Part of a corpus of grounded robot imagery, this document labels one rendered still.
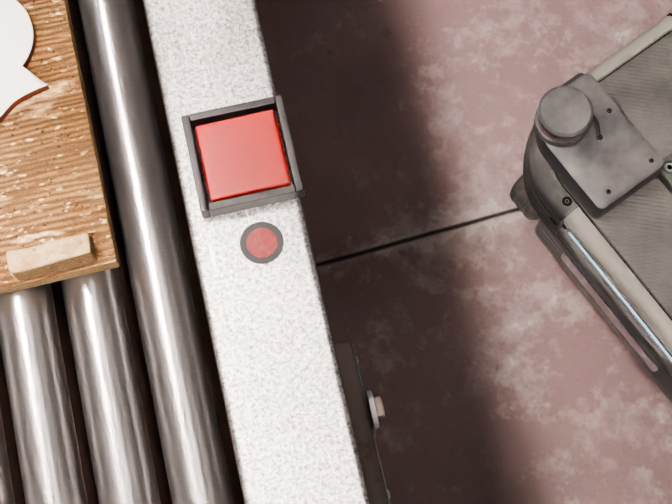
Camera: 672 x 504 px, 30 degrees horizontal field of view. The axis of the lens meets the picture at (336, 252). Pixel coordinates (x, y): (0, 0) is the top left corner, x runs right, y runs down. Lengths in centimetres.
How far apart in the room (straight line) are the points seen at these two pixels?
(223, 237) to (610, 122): 83
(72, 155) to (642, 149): 90
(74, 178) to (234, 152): 12
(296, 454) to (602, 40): 125
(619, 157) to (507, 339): 35
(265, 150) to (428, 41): 108
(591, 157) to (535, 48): 40
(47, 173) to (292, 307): 20
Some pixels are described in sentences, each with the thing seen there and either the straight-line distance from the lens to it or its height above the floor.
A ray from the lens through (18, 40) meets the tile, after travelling 96.
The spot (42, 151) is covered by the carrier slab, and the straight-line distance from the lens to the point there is 93.
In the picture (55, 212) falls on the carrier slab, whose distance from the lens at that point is 92.
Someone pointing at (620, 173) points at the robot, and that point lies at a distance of 163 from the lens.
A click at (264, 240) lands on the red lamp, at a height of 92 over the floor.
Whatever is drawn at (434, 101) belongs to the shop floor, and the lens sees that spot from 194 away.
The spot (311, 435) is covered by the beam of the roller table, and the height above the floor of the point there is 92.
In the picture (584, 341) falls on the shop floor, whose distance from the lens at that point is 186.
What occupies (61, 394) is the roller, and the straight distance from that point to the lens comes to 91.
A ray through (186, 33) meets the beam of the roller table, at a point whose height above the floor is 91.
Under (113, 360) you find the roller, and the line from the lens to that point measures 90.
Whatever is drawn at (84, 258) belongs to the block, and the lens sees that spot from 89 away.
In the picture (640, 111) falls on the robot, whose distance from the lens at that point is 171.
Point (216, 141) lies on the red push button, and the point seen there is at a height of 93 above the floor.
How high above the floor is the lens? 179
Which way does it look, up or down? 75 degrees down
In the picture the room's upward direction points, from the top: 3 degrees counter-clockwise
